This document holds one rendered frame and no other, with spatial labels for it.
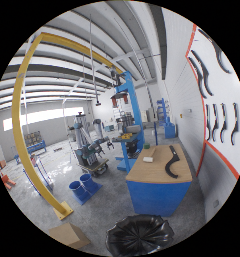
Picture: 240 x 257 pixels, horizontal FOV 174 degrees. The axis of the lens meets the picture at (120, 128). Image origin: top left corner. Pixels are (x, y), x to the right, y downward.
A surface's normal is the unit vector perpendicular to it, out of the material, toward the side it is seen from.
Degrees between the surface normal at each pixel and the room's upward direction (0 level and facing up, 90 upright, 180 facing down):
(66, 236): 0
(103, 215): 0
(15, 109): 90
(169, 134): 90
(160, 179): 0
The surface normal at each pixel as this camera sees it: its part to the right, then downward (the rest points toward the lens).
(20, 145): 0.86, -0.11
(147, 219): -0.66, -0.41
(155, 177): -0.20, -0.97
